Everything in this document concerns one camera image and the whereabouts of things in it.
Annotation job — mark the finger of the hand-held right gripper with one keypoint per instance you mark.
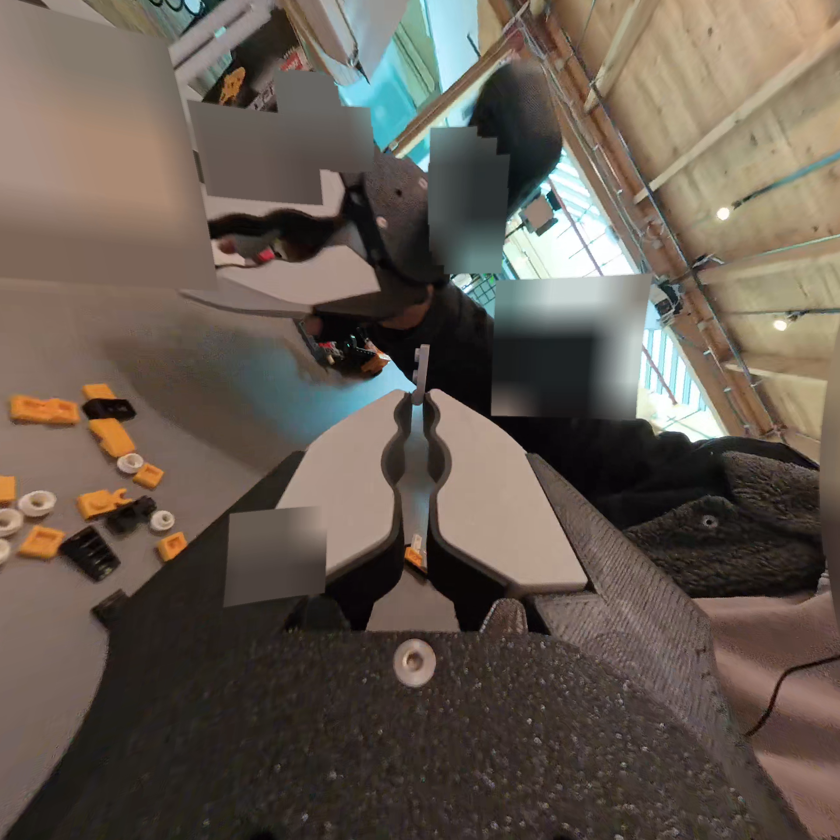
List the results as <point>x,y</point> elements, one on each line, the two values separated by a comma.
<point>315,282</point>
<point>333,190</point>

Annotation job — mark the beige sweatshirt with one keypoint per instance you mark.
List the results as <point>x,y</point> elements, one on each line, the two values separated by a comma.
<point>787,774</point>

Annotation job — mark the studio light on stand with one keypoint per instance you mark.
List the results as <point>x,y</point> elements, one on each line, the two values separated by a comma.
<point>539,213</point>

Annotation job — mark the pile of small lego pieces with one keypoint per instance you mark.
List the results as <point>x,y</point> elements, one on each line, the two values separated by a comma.
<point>108,433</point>

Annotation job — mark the black angled lego piece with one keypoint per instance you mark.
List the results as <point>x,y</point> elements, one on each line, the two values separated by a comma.
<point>108,607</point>

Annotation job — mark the orange black lego car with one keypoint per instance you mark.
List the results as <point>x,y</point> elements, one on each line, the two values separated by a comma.
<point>358,358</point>

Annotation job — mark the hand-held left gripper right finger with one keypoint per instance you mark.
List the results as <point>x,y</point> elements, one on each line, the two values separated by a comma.
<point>505,512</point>

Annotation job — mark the person's right hand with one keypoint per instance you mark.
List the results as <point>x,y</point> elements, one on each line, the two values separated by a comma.
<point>407,316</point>

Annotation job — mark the lego car box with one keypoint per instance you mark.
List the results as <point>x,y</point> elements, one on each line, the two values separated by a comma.
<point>262,52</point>

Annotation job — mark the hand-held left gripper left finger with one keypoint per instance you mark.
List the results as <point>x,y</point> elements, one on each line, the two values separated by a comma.
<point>354,485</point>

